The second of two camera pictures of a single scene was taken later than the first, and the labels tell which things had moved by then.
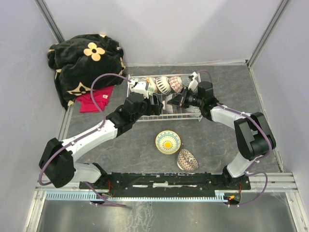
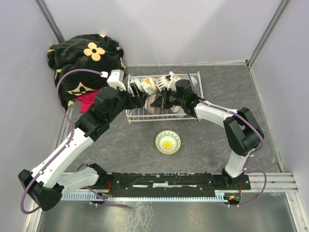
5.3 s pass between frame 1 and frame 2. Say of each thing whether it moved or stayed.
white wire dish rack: stayed
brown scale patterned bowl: moved
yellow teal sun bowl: stayed
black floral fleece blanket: stayed
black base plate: stayed
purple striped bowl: moved
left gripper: moved
